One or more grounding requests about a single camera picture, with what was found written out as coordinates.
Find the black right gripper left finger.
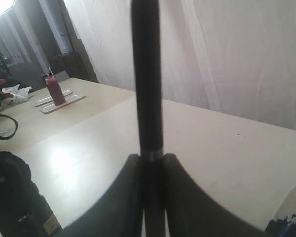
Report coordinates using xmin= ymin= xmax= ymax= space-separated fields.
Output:
xmin=56 ymin=155 xmax=143 ymax=237

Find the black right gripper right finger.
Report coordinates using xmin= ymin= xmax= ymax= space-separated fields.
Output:
xmin=164 ymin=154 xmax=267 ymax=237

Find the black paintbrush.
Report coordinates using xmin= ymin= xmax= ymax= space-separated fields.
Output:
xmin=131 ymin=0 xmax=166 ymax=237

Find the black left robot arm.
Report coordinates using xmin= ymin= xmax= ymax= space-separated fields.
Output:
xmin=0 ymin=134 xmax=62 ymax=237

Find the white plate with blue paint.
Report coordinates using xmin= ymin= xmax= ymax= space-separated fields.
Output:
xmin=265 ymin=186 xmax=296 ymax=237

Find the white rectangular tray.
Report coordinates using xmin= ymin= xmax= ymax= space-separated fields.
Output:
xmin=40 ymin=93 xmax=85 ymax=114
xmin=35 ymin=89 xmax=73 ymax=107

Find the red squeeze bottle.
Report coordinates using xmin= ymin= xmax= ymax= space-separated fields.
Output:
xmin=45 ymin=67 xmax=66 ymax=106

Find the white crumpled bag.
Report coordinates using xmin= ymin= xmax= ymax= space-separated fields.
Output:
xmin=2 ymin=84 xmax=32 ymax=103

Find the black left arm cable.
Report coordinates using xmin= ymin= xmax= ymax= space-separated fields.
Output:
xmin=0 ymin=113 xmax=19 ymax=141

